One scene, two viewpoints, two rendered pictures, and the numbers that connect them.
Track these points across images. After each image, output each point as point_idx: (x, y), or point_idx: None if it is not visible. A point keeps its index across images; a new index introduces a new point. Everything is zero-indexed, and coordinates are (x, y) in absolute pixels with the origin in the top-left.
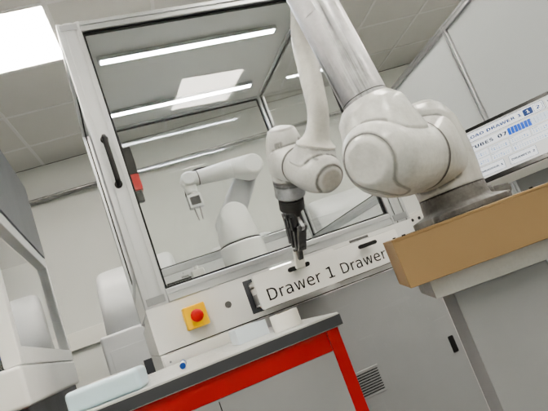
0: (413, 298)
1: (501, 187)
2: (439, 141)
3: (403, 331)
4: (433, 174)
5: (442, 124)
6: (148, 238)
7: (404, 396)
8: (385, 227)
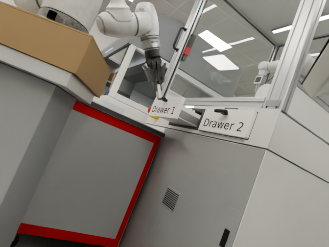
0: (228, 175)
1: (49, 14)
2: None
3: (205, 190)
4: (23, 2)
5: None
6: (170, 75)
7: (176, 229)
8: (254, 107)
